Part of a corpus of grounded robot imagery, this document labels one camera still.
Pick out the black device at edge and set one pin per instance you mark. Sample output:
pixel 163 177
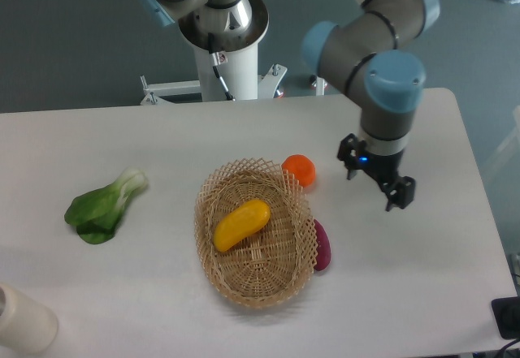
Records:
pixel 506 314

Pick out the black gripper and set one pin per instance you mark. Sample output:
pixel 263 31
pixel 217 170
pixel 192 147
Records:
pixel 383 169

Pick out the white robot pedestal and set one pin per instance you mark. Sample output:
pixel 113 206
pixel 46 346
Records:
pixel 225 47

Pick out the yellow mango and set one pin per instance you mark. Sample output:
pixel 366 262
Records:
pixel 241 223

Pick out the woven wicker basket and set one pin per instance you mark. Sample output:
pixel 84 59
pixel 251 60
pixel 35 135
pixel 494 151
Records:
pixel 273 264

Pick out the orange fruit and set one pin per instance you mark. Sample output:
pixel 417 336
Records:
pixel 302 168

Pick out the green bok choy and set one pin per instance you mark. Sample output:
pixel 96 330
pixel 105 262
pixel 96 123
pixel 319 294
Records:
pixel 96 214

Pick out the white cylinder bottle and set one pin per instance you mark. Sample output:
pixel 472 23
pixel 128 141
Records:
pixel 27 326

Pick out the purple sweet potato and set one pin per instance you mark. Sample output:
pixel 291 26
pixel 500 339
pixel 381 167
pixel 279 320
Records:
pixel 324 253

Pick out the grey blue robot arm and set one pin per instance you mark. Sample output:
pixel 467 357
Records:
pixel 363 60

